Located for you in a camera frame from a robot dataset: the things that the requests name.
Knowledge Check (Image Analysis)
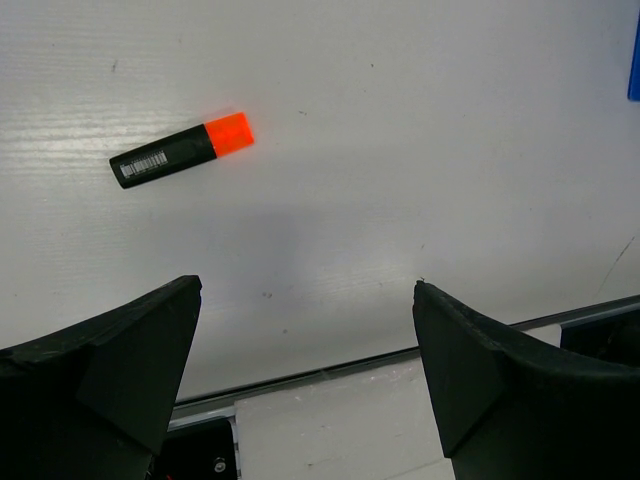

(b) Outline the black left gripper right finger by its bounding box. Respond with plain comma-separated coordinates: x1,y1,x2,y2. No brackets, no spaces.
412,282,639,479

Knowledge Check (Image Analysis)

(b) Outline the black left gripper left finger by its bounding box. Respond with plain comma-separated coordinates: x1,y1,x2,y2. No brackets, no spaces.
1,275,202,479

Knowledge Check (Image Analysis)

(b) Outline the orange black highlighter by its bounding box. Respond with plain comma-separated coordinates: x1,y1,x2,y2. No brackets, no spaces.
109,112,254,189

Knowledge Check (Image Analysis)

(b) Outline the blue compartment tray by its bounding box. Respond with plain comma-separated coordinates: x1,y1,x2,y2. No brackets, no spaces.
627,22,640,102

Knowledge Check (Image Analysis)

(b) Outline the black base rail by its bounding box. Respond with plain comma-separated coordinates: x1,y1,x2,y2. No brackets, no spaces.
149,294,640,480

